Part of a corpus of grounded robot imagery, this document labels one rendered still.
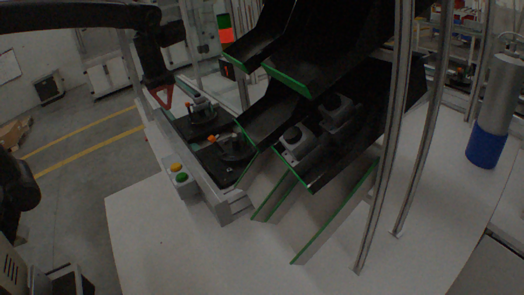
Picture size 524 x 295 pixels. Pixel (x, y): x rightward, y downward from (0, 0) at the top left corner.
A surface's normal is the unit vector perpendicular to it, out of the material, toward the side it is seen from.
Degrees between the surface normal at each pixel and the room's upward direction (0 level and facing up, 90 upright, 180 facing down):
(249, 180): 90
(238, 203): 90
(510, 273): 90
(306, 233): 45
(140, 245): 0
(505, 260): 90
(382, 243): 0
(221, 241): 0
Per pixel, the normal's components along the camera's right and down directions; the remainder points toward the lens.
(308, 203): -0.73, -0.36
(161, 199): -0.12, -0.82
